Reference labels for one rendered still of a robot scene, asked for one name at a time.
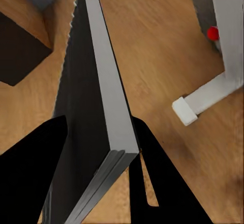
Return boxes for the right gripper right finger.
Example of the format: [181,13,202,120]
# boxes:
[128,116,214,224]

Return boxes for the notebook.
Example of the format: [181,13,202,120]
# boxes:
[42,0,142,224]

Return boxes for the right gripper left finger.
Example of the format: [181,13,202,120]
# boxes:
[0,116,68,224]

